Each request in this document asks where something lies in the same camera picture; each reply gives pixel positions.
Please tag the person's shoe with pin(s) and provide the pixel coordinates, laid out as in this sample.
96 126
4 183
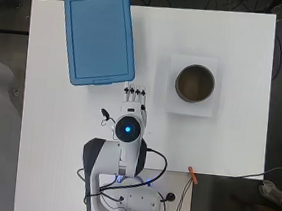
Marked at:
271 192

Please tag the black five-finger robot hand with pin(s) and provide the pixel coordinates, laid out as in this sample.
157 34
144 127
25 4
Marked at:
133 108

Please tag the blue plastic box lid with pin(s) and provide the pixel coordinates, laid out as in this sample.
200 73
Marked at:
99 37

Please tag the black round knob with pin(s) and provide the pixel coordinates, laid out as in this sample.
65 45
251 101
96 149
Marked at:
170 197

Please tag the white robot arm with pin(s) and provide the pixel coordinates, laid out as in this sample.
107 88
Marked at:
126 151

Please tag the orange clip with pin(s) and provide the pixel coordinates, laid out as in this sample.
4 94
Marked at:
193 175

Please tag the white flat stand box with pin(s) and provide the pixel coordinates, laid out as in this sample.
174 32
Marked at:
189 108

